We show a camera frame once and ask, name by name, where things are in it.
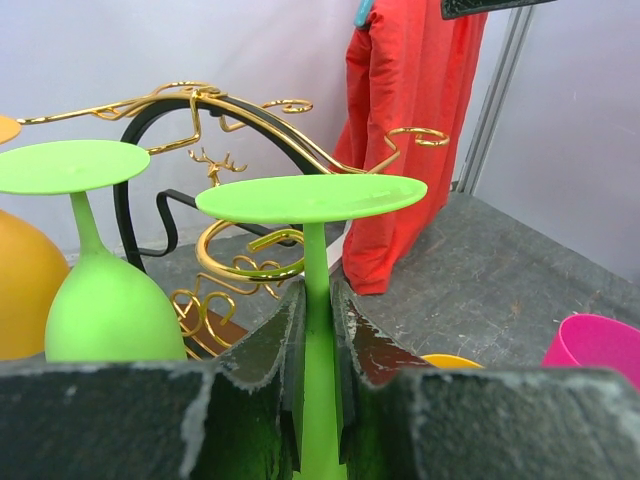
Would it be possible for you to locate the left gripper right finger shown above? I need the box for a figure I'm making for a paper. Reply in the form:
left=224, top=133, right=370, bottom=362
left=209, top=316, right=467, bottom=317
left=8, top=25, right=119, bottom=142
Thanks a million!
left=331, top=280, right=639, bottom=479

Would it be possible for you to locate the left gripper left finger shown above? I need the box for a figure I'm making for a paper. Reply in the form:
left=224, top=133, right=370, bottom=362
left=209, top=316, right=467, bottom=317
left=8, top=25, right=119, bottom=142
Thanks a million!
left=1, top=281, right=306, bottom=479

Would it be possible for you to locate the green wine glass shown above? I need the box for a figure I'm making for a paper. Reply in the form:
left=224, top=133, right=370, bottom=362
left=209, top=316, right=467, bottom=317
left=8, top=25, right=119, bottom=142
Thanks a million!
left=196, top=174, right=427, bottom=479
left=1, top=139, right=187, bottom=362

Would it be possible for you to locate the orange wine glass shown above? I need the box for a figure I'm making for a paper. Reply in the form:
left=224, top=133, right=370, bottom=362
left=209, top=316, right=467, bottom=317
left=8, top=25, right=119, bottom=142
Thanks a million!
left=0, top=114, right=71, bottom=362
left=421, top=354, right=482, bottom=369

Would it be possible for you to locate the magenta wine glass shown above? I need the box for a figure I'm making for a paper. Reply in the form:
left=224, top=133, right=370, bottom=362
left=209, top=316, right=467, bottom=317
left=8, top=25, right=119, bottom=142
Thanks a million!
left=541, top=313, right=639, bottom=389

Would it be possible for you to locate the gold wine glass rack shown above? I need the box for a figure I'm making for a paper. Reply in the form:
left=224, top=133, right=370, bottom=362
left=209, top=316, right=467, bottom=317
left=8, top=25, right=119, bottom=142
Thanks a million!
left=17, top=81, right=451, bottom=362

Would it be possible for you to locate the red cloth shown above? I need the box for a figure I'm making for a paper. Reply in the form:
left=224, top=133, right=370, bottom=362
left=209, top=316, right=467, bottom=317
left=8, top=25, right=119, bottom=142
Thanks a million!
left=333, top=0, right=488, bottom=295

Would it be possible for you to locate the teal hose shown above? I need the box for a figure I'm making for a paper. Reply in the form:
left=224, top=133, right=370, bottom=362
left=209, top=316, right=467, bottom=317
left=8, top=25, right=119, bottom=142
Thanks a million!
left=353, top=0, right=376, bottom=29

